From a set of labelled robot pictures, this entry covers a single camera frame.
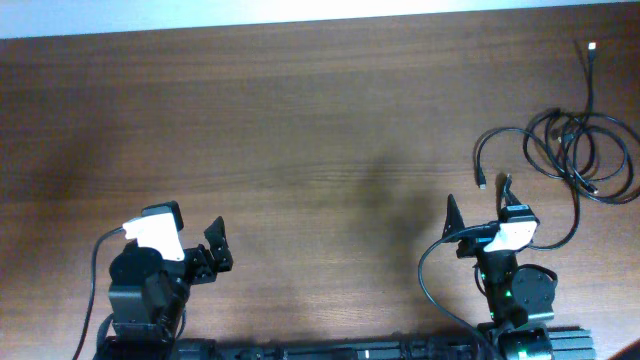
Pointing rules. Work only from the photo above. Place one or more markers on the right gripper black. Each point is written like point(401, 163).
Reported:
point(454, 220)

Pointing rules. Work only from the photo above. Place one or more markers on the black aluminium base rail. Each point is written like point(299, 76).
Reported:
point(557, 344)

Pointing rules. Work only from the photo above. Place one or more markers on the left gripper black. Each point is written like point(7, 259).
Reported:
point(207, 268)

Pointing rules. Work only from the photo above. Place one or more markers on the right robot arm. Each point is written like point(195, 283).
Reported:
point(519, 297)

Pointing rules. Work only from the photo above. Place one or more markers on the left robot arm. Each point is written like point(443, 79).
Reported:
point(148, 296)

